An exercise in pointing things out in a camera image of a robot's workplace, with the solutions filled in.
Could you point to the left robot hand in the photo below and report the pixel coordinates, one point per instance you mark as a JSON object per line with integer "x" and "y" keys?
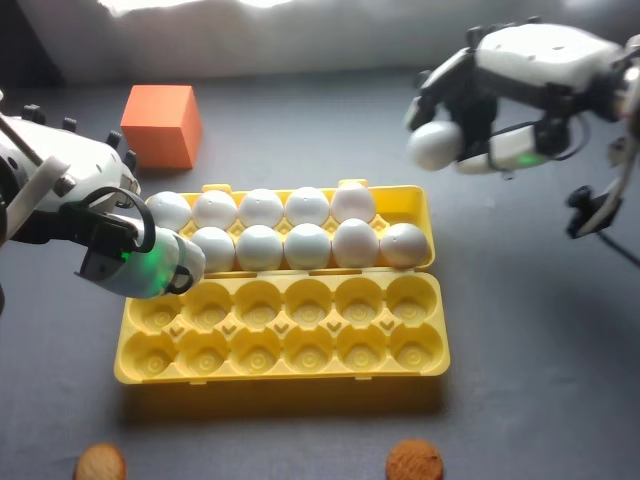
{"x": 65, "y": 165}

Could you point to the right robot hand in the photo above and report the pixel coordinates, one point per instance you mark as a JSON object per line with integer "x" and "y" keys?
{"x": 540, "y": 55}

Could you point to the white plastic egg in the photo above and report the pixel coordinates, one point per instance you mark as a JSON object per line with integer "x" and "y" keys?
{"x": 404, "y": 245}
{"x": 172, "y": 210}
{"x": 352, "y": 202}
{"x": 307, "y": 246}
{"x": 216, "y": 250}
{"x": 307, "y": 205}
{"x": 215, "y": 207}
{"x": 259, "y": 247}
{"x": 355, "y": 242}
{"x": 432, "y": 146}
{"x": 261, "y": 206}

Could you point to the yellow egg carton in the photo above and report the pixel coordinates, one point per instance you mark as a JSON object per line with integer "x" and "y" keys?
{"x": 280, "y": 370}

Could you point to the orange cube block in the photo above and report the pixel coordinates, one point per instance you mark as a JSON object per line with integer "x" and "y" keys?
{"x": 157, "y": 127}

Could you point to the white backdrop sheet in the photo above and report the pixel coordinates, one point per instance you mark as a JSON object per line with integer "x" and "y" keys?
{"x": 320, "y": 40}

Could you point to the grey table cloth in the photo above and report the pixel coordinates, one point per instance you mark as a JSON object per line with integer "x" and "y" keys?
{"x": 500, "y": 325}

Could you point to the round brown biscuit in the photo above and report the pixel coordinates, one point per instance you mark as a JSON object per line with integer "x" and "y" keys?
{"x": 100, "y": 462}
{"x": 414, "y": 461}

